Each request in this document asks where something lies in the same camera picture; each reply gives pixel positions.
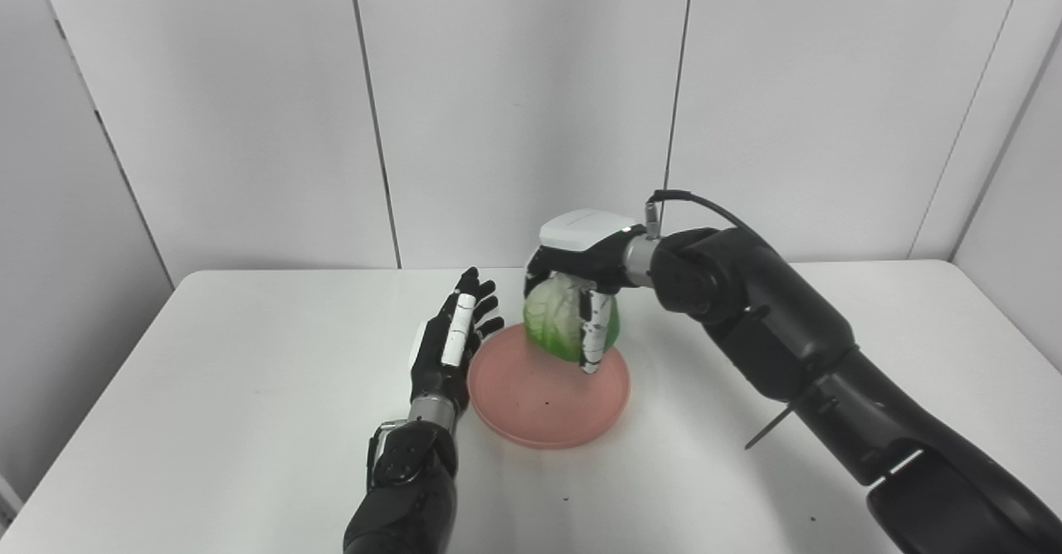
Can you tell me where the pink round plate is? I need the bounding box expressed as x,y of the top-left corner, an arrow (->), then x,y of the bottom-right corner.
467,322 -> 631,450

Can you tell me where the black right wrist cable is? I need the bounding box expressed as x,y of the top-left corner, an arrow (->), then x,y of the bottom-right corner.
646,190 -> 752,241

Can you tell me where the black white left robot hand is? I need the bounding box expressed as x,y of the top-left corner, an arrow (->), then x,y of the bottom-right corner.
409,267 -> 505,412

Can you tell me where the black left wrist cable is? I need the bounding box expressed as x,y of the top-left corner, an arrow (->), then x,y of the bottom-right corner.
366,421 -> 391,490

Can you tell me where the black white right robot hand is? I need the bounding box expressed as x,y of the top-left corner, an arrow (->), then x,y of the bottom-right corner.
524,208 -> 640,375

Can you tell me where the green white toy cabbage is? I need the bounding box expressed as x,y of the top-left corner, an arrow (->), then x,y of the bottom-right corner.
523,274 -> 620,364

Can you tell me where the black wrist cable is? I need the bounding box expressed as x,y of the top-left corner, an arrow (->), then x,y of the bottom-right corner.
646,190 -> 752,241
366,421 -> 391,490

